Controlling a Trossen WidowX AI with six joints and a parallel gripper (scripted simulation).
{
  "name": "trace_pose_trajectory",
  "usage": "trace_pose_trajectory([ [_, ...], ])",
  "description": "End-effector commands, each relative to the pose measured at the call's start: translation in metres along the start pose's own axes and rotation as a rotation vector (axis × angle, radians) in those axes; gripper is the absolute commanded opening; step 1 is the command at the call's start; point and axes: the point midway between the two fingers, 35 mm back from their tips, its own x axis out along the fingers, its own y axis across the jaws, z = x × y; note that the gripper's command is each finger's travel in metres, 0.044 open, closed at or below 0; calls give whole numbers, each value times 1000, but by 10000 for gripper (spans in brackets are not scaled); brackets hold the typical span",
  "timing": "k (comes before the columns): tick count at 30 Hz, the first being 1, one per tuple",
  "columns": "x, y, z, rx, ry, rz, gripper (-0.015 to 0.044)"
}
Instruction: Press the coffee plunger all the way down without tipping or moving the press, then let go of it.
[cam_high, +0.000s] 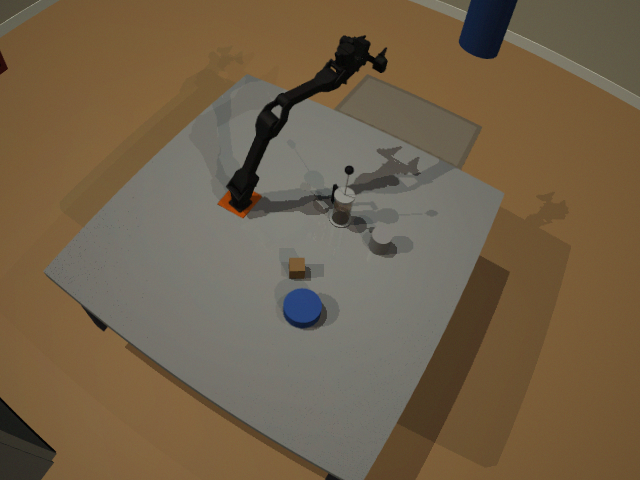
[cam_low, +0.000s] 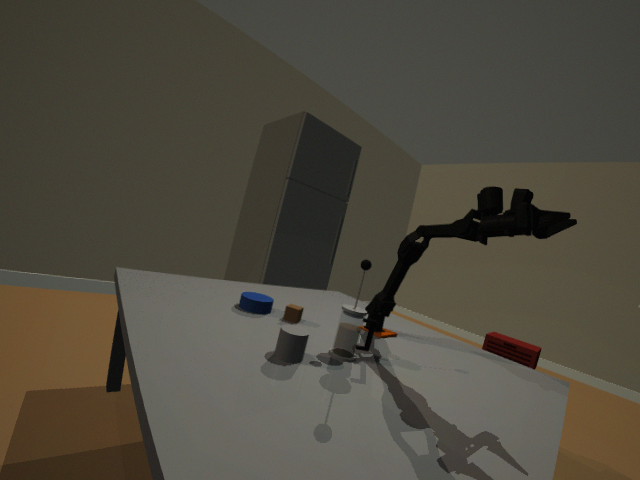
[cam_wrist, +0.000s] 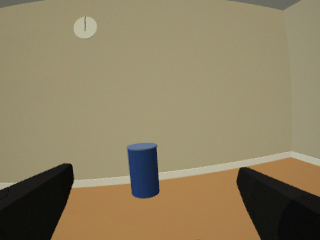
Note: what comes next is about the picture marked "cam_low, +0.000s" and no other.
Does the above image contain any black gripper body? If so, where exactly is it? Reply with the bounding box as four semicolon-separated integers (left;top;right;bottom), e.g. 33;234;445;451
499;202;547;239

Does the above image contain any blue cylinder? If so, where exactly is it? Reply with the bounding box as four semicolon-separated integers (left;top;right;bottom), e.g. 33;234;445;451
239;292;274;315

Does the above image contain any dark grey cylinder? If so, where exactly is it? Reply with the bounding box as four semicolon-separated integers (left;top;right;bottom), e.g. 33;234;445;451
274;324;309;364

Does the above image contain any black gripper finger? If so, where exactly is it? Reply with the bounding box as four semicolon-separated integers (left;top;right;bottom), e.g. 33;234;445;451
530;204;571;232
545;219;577;237

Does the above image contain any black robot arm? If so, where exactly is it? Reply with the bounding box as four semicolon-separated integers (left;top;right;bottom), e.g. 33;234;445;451
365;187;533;332

